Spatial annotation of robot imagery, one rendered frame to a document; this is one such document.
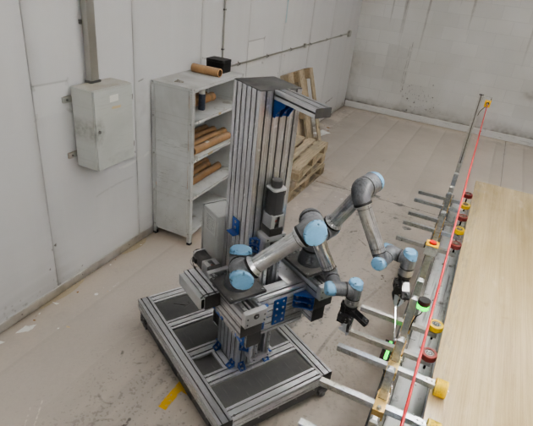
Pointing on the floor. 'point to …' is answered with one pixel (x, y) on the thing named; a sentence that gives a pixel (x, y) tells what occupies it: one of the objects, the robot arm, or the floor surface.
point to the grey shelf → (165, 143)
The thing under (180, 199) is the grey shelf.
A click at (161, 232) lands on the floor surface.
